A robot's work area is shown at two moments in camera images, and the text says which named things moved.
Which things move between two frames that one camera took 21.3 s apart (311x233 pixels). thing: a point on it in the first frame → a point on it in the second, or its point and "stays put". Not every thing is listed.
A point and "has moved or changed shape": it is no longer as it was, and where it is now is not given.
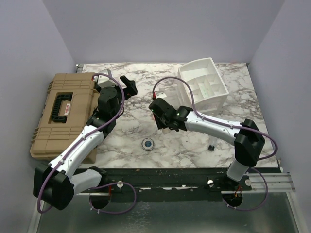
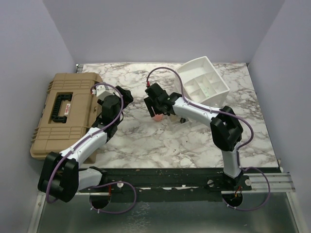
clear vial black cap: x=212 y=142 has moved or changed shape
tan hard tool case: x=70 y=100 stays put
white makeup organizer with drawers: x=209 y=89 stays put
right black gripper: x=160 y=124 → x=153 y=110
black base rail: x=200 y=185 stays put
